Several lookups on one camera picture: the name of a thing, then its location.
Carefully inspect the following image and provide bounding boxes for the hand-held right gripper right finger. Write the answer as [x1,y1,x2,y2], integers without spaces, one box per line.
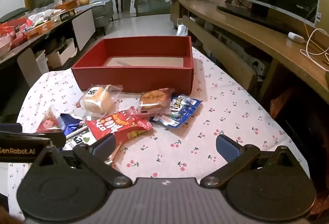
[200,134,307,187]

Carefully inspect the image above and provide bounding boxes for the bun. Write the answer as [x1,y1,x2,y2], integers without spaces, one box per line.
[76,85,123,116]

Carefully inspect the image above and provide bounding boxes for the red flower print packet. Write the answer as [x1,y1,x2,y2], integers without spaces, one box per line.
[36,107,66,134]

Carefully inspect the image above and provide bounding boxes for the dark sideboard with white doors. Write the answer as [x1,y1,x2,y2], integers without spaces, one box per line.
[0,5,97,81]

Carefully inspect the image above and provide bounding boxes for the striped cloth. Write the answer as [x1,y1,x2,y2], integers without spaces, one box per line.
[74,0,110,13]

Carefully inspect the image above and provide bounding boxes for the flat orange box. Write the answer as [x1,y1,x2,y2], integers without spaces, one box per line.
[24,19,56,40]

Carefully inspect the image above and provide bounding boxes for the white plastic bag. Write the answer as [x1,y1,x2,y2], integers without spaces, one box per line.
[175,24,190,38]

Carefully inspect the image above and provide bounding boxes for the wooden television cabinet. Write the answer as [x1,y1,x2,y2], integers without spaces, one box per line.
[169,0,329,114]

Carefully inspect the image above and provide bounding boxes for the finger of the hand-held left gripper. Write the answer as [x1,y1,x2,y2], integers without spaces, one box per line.
[0,138,51,163]
[0,123,66,149]

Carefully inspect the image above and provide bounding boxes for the white cable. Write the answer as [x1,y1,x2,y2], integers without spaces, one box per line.
[299,6,329,71]

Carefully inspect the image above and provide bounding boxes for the red plastic bag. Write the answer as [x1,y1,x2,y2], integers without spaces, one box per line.
[0,18,28,48]

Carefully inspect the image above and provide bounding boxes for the orange cardboard box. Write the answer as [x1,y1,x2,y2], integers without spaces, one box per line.
[55,0,79,12]

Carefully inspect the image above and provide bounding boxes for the black printed box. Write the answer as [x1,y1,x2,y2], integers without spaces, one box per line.
[59,9,76,22]

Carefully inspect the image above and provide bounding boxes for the white cherry print tablecloth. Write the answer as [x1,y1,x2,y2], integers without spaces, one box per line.
[7,46,310,217]

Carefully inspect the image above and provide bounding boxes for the white power adapter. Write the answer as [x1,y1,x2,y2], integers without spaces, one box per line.
[287,32,305,44]

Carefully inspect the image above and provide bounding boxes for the open cardboard box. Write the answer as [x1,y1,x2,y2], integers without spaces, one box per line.
[46,38,78,70]

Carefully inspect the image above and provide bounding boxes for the red snack packet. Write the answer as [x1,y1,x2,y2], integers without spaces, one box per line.
[87,107,153,148]

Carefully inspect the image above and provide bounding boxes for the round pastry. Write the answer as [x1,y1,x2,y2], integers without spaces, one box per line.
[137,87,176,117]

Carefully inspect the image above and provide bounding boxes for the red cardboard box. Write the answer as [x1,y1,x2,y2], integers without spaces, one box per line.
[71,36,194,96]

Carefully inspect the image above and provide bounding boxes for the white power strip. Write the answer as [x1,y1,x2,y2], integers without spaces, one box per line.
[253,59,266,76]

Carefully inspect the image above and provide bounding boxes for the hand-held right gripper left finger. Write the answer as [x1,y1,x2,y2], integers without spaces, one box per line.
[28,134,132,188]

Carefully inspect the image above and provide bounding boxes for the blue snack packet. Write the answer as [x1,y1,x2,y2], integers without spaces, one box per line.
[150,94,203,129]

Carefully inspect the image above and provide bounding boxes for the purple foil packet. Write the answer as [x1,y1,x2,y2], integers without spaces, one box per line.
[60,113,85,136]

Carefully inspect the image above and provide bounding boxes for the grey sofa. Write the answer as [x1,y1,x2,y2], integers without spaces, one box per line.
[89,0,114,36]

